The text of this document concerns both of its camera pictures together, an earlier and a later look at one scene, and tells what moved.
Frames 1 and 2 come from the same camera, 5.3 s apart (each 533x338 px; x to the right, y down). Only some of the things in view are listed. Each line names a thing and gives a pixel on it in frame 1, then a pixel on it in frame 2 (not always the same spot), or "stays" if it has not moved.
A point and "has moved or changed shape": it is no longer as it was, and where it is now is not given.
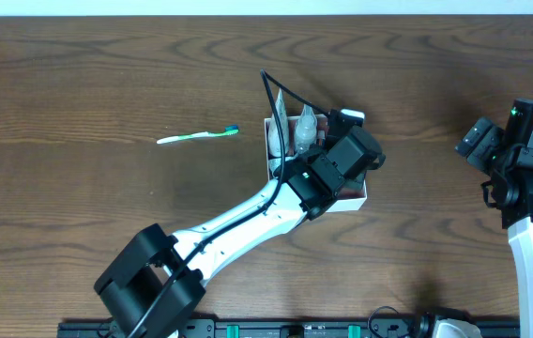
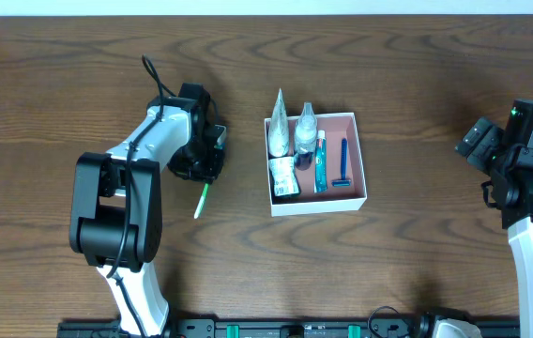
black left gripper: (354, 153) to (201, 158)
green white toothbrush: (229, 130) has moved or changed shape
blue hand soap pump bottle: (305, 130) stays
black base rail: (284, 329) stays
